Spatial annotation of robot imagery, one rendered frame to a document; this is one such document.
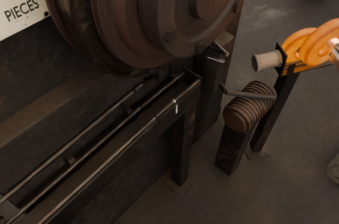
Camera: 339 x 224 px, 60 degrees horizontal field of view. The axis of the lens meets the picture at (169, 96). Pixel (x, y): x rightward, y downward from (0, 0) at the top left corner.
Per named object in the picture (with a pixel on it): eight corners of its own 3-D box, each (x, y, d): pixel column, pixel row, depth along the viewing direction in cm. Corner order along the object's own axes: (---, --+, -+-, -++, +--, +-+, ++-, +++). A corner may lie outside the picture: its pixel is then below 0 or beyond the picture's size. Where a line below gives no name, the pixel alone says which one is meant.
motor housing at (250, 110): (207, 166, 150) (222, 102, 109) (232, 139, 161) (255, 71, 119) (228, 183, 145) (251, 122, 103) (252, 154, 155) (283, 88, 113)
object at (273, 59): (250, 63, 107) (252, 51, 103) (273, 58, 108) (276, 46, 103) (256, 75, 104) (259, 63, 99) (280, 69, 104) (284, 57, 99)
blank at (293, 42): (286, 66, 112) (289, 73, 109) (273, 43, 101) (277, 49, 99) (327, 46, 106) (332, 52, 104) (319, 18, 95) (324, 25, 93)
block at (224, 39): (189, 82, 112) (194, 32, 93) (203, 71, 115) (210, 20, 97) (212, 98, 107) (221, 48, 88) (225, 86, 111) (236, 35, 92)
